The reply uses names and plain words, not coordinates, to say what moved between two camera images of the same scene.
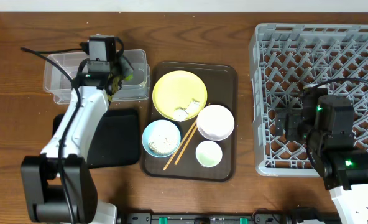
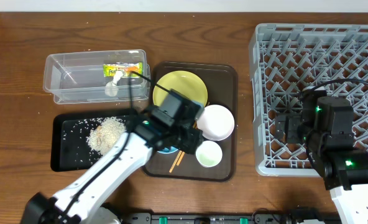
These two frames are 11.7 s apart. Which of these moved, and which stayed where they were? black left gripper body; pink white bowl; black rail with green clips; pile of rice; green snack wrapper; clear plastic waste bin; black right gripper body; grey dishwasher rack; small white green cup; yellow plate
Moved: black left gripper body; green snack wrapper; pile of rice
Stayed: black rail with green clips; yellow plate; small white green cup; grey dishwasher rack; black right gripper body; clear plastic waste bin; pink white bowl
